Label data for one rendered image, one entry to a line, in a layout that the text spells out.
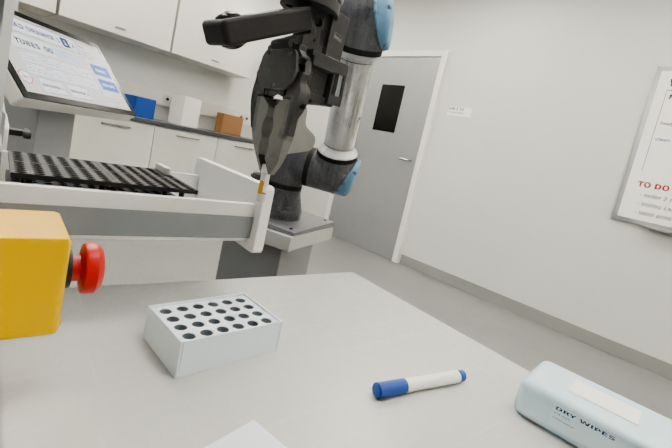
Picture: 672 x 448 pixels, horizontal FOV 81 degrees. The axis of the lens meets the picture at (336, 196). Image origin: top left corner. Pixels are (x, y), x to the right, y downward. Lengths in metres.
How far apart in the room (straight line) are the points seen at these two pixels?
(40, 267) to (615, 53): 3.70
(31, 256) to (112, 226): 0.26
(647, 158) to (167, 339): 3.37
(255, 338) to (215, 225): 0.21
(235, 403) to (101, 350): 0.15
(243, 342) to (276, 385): 0.06
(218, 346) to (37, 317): 0.18
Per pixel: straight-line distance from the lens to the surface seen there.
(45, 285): 0.33
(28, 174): 0.59
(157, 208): 0.59
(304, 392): 0.45
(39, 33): 1.62
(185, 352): 0.43
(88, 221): 0.57
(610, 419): 0.53
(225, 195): 0.74
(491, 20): 4.19
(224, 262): 1.22
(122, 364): 0.47
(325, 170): 1.10
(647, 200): 3.51
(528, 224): 3.67
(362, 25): 0.97
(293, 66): 0.46
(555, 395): 0.53
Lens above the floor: 1.01
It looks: 7 degrees down
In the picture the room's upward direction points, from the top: 13 degrees clockwise
